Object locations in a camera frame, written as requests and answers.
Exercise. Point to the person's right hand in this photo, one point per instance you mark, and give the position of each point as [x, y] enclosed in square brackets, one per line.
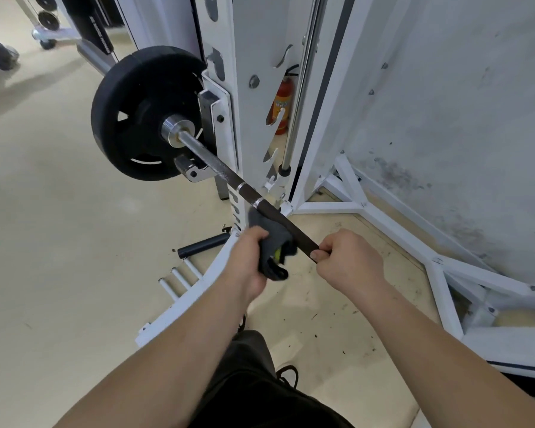
[352, 265]

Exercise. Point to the person's left hand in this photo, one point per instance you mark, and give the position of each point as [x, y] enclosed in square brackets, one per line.
[243, 267]

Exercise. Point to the person's left fingers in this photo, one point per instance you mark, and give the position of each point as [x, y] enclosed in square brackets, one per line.
[257, 236]

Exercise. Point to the person's right fingers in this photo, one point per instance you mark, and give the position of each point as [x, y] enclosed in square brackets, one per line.
[323, 254]

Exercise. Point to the dark grey cleaning cloth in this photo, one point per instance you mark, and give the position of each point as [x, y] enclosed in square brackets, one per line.
[276, 245]

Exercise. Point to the steel barbell bar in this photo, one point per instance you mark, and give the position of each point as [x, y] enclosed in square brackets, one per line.
[232, 180]

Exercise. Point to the person's right forearm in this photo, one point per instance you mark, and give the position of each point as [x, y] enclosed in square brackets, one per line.
[437, 365]

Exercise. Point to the person's left forearm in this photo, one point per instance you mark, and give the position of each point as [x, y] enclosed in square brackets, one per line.
[160, 365]

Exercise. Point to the black floor peg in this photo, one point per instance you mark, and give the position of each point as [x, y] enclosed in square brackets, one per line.
[200, 246]

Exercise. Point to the white plate storage pegs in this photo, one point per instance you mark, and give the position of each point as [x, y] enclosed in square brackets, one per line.
[180, 278]

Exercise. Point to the chrome bar hook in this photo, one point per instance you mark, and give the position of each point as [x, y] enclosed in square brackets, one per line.
[192, 169]

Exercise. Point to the red fire extinguisher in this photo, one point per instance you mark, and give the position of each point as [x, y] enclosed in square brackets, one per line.
[284, 102]

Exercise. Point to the person's black shorts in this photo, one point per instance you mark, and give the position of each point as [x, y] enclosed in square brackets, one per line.
[249, 392]

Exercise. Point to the chrome guide rod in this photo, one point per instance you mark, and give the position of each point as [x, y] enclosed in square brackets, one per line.
[301, 84]

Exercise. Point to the large black weight plate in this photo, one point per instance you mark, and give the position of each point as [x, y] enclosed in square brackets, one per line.
[133, 111]

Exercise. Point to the white wheeled plate rack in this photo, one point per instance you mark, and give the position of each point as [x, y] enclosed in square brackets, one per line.
[49, 37]

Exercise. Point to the small black weight plate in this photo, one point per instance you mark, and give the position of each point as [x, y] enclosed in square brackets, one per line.
[49, 20]
[45, 0]

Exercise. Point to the white smith machine frame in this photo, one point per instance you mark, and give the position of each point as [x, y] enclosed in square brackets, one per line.
[249, 48]

